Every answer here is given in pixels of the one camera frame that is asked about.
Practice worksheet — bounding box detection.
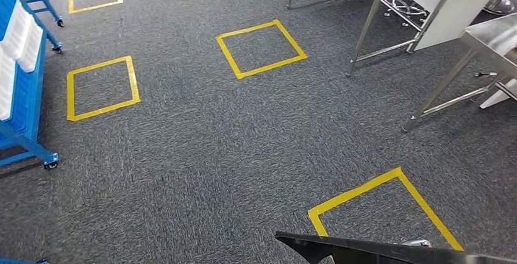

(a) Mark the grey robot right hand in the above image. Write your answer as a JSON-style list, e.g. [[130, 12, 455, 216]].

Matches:
[[399, 237, 433, 248]]

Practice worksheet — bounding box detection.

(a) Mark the black plastic plate holder part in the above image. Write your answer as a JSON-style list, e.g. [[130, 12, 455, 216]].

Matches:
[[275, 230, 517, 264]]

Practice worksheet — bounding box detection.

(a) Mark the stainless steel workbench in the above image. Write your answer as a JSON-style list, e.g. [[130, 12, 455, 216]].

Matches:
[[402, 12, 517, 134]]

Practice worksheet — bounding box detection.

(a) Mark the white desk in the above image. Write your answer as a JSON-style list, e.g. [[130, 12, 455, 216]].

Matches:
[[479, 78, 517, 110]]

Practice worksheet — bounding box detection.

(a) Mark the chrome chair star base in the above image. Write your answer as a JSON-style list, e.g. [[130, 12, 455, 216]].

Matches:
[[382, 0, 430, 27]]

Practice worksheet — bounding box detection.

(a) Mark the white box cabinet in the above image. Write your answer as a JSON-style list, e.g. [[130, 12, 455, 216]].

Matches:
[[346, 0, 514, 53]]

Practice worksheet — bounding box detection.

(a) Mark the blue plastic bin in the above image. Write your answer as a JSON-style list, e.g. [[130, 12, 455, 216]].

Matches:
[[0, 0, 47, 150]]

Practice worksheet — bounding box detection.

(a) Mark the white plastic bin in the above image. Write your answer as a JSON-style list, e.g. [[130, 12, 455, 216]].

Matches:
[[0, 0, 32, 60], [0, 48, 17, 121], [16, 20, 44, 73]]

